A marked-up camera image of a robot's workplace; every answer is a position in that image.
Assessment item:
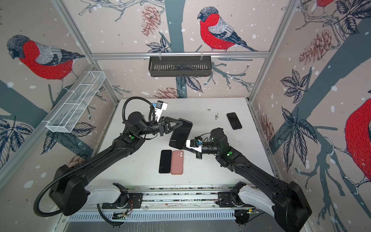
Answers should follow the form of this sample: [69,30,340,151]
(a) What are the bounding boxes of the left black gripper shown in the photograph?
[137,117,182,138]

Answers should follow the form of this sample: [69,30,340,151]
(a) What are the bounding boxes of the black phone case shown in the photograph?
[168,118,194,150]

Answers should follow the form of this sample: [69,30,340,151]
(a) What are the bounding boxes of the pink phone case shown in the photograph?
[171,150,184,175]

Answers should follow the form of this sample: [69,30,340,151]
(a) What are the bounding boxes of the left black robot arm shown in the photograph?
[49,112,185,216]

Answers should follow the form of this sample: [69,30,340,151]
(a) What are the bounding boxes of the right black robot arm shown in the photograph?
[186,128,312,232]

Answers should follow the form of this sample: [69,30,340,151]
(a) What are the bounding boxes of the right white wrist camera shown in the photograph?
[185,139,203,152]

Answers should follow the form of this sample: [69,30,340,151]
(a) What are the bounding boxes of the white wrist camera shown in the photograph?
[153,101,168,121]
[185,139,203,152]

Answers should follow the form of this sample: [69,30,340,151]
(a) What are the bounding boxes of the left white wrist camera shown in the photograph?
[153,101,168,121]

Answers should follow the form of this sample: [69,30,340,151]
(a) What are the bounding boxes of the black hanging wire basket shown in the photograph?
[148,56,212,77]

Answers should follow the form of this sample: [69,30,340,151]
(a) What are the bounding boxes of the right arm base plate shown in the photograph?
[215,192,255,208]

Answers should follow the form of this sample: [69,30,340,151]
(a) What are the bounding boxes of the left black corrugated cable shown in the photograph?
[33,96,156,227]

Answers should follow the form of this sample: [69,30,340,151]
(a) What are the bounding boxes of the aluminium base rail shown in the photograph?
[59,185,299,211]

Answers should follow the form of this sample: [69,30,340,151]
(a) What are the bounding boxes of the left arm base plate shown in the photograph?
[102,193,143,209]

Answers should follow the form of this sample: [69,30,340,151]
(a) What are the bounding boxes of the white mesh wall tray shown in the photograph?
[46,71,106,133]

